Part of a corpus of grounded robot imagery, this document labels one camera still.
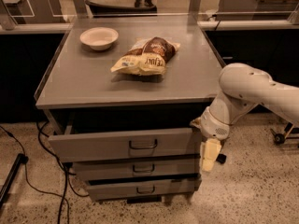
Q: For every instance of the yellow brown snack bag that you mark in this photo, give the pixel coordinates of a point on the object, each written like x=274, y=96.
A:
x=147, y=57

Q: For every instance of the grey bottom drawer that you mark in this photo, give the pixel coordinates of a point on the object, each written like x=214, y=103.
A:
x=144, y=187

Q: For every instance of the grey drawer cabinet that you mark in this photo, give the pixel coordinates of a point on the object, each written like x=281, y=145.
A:
x=82, y=95

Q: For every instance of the black power plug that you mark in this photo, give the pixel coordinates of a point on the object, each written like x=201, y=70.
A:
x=221, y=159

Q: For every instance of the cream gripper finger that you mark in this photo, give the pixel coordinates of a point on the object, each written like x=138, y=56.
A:
x=196, y=123

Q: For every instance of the grey drawer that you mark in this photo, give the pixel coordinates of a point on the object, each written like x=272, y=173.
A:
x=125, y=145
x=144, y=187
x=143, y=167

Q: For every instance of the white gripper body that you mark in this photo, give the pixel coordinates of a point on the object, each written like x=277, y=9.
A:
x=214, y=127

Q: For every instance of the black wheeled cart base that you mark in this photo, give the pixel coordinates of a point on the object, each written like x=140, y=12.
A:
x=290, y=132

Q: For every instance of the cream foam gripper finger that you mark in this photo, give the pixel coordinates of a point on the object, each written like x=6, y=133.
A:
x=210, y=150

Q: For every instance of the black floor stand bar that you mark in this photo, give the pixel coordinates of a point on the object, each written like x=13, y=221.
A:
x=20, y=159

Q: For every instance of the dark curved background base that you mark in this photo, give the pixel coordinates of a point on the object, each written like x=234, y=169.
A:
x=101, y=11

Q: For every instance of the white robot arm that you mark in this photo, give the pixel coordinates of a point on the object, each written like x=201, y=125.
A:
x=242, y=88

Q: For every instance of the white bowl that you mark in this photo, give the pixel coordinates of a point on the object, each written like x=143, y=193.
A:
x=99, y=38

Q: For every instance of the grey middle drawer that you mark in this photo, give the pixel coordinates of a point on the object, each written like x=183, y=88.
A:
x=143, y=167

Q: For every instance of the grey top drawer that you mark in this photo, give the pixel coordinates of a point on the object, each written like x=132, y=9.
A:
x=125, y=145

